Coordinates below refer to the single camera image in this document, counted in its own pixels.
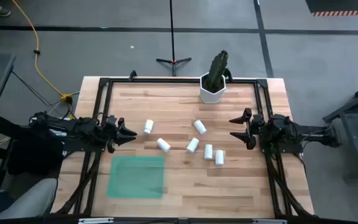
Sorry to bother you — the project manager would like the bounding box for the yellow extension cable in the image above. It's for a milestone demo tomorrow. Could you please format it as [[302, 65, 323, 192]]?
[[11, 0, 73, 105]]

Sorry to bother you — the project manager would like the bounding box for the thin black floor cable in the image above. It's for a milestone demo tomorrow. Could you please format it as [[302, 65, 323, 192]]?
[[11, 70, 71, 110]]

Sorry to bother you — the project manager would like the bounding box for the black mat with striped edge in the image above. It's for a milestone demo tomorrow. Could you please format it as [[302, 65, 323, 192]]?
[[305, 0, 358, 17]]

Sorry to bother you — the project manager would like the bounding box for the person's leg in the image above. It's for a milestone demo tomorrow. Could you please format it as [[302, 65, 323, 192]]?
[[0, 175, 58, 220]]

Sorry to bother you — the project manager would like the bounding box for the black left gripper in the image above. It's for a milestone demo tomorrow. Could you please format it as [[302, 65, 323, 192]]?
[[103, 114, 138, 154]]

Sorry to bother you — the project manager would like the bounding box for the white pill bottle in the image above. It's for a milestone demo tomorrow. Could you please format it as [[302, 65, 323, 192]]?
[[204, 144, 214, 161], [186, 137, 200, 154], [214, 149, 225, 166], [143, 119, 155, 135], [193, 119, 208, 136], [156, 138, 172, 153]]

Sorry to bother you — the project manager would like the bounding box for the black aluminium rig frame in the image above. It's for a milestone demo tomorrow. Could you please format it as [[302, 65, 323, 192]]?
[[53, 70, 315, 218]]

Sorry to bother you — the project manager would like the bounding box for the green cactus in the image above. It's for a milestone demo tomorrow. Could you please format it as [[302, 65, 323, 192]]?
[[204, 49, 229, 93]]

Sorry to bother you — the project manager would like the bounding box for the dark metal cart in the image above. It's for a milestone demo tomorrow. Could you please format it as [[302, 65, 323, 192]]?
[[323, 79, 358, 181]]

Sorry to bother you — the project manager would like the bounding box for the black chair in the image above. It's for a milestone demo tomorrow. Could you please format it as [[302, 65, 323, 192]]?
[[6, 136, 65, 177]]

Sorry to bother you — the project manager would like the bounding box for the black tripod stand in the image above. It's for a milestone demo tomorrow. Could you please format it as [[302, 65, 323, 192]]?
[[155, 0, 193, 77]]

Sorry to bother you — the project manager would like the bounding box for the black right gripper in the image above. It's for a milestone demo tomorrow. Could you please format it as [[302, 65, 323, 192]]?
[[229, 108, 265, 151]]

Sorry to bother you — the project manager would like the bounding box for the translucent green plastic basket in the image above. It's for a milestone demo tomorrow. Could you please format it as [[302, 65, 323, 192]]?
[[106, 156, 166, 199]]

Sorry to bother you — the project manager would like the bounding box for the silver metal bracket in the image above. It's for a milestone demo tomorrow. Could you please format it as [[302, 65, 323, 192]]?
[[78, 217, 114, 224], [252, 218, 288, 224]]

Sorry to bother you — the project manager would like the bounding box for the white hexagonal plant pot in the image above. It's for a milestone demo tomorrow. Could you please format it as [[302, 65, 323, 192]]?
[[199, 72, 227, 105]]

